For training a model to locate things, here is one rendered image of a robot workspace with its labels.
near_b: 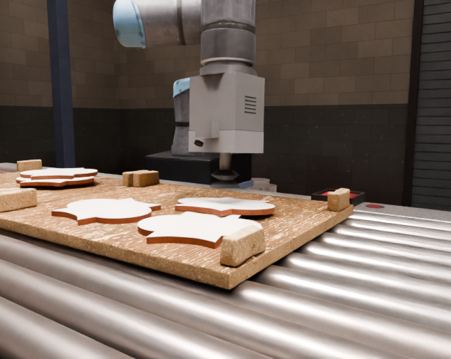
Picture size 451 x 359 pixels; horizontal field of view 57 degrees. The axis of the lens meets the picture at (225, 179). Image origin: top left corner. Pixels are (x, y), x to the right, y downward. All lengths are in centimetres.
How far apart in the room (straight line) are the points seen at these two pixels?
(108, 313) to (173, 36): 47
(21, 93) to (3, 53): 55
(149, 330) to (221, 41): 38
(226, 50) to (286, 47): 526
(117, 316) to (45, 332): 5
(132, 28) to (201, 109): 19
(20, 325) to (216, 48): 39
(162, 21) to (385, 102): 478
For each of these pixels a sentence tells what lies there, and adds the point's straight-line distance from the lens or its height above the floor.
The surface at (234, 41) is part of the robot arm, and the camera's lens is 56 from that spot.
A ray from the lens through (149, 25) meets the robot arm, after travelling 69.
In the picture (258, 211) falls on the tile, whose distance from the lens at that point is 54.
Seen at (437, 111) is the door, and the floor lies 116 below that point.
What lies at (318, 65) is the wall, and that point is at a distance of 562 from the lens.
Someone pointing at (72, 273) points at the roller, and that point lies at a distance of 45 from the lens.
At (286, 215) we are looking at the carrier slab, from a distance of 58.
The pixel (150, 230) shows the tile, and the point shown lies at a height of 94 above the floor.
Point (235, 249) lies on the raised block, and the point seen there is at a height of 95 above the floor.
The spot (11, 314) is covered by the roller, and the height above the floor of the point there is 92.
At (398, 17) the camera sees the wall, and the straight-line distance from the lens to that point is 546.
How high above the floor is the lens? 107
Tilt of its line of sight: 8 degrees down
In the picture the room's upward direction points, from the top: straight up
